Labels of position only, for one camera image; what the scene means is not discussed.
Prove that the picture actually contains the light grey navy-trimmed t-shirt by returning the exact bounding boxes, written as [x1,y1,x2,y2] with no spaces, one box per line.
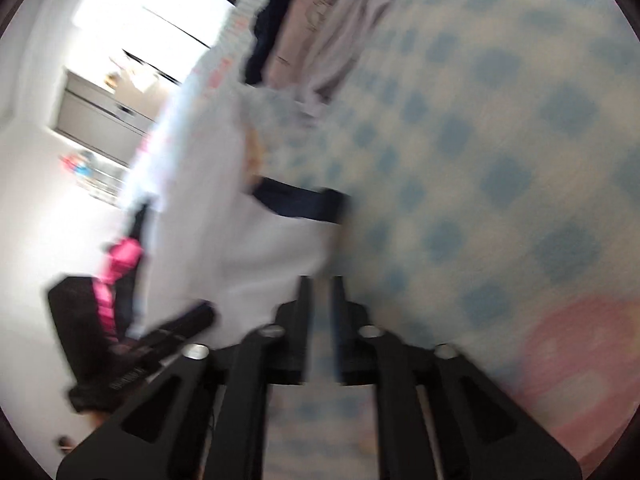
[119,88,348,347]

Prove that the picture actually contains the white folded clothes stack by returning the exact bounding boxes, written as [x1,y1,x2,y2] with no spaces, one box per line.
[262,0,393,122]

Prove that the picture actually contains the black garment pile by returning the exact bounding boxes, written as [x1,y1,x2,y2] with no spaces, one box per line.
[113,200,151,340]

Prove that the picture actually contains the pink garment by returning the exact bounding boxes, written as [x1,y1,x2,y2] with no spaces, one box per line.
[92,237,143,341]

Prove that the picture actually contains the white shelf with trinkets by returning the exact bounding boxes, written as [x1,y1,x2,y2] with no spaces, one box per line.
[75,160,127,205]

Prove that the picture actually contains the red blue plush toy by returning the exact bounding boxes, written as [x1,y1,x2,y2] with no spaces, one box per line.
[60,152,93,178]

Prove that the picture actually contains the white wardrobe door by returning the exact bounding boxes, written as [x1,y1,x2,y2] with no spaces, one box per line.
[54,70,153,167]

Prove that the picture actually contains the blue checkered cartoon blanket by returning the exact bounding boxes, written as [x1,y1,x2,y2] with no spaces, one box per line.
[188,0,640,480]

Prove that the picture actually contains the navy folded garment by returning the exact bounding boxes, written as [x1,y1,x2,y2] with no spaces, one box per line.
[244,0,292,86]

